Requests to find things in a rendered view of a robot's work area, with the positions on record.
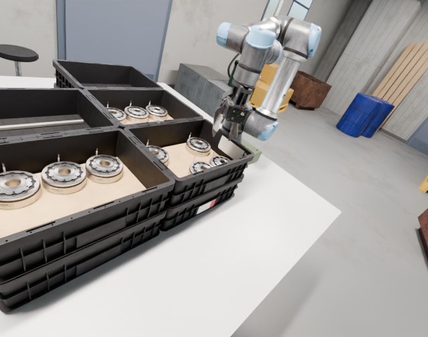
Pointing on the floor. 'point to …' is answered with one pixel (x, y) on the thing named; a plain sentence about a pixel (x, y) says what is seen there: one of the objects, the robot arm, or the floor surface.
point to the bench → (183, 263)
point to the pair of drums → (364, 116)
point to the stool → (19, 53)
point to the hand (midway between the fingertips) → (222, 134)
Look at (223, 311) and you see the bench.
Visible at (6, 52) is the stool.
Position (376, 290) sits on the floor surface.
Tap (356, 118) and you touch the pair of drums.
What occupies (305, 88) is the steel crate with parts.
